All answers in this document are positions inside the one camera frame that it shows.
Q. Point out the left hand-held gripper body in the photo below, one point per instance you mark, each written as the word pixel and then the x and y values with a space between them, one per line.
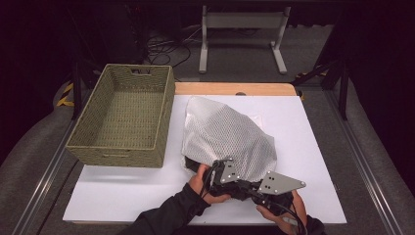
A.
pixel 228 171

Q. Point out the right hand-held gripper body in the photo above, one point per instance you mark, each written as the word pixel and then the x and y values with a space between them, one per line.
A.
pixel 277 183

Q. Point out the white mesh laundry bag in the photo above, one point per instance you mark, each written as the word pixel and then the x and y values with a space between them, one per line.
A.
pixel 225 137

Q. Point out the black garment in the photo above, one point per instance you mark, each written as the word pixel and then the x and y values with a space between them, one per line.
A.
pixel 191 164

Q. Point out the green woven basket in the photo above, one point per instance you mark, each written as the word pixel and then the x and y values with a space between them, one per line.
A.
pixel 127 117

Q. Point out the person's left hand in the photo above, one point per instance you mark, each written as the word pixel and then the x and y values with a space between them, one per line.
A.
pixel 197 182

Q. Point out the person's right hand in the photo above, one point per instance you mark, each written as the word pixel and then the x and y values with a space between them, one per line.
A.
pixel 298 215

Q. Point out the white table mat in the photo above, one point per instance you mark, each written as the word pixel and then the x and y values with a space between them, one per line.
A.
pixel 303 137

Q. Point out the dark round table grommet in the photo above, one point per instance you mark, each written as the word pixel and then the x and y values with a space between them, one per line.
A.
pixel 240 93

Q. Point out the black metal stand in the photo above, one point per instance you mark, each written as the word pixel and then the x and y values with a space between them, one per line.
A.
pixel 76 91
pixel 343 94

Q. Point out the yellow black floor tape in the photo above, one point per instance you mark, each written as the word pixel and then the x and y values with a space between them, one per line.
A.
pixel 67 89
pixel 301 75

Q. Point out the white metal stand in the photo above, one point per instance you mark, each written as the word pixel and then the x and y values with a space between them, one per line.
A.
pixel 243 20

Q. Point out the metal floor rail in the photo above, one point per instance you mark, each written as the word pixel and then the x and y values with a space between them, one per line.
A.
pixel 359 156
pixel 42 186

